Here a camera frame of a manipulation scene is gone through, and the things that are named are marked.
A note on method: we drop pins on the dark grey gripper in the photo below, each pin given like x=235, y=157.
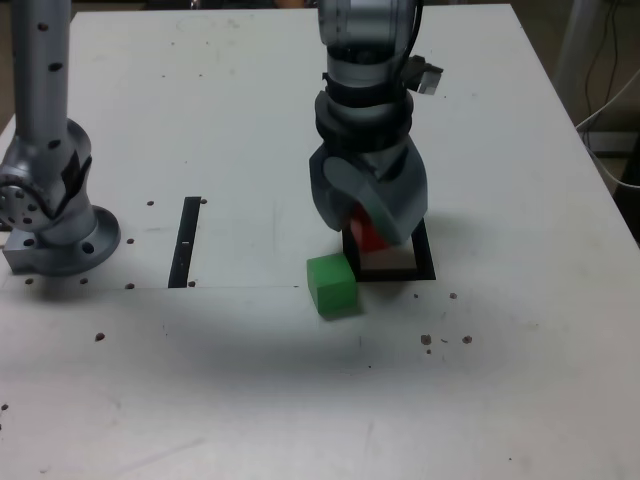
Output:
x=382, y=162

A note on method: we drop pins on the red cube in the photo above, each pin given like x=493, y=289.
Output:
x=367, y=240

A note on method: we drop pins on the green cube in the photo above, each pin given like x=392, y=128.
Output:
x=332, y=287

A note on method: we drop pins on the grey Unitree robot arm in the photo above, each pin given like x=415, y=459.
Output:
x=45, y=100

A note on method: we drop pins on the black tape square outline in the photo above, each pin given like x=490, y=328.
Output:
x=395, y=275

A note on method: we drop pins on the black tape strip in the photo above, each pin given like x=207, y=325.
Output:
x=182, y=245

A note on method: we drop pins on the white background box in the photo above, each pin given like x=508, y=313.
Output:
x=615, y=141

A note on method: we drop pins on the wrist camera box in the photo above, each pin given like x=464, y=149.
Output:
x=427, y=77

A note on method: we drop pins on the white background post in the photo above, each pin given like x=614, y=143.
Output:
x=575, y=30

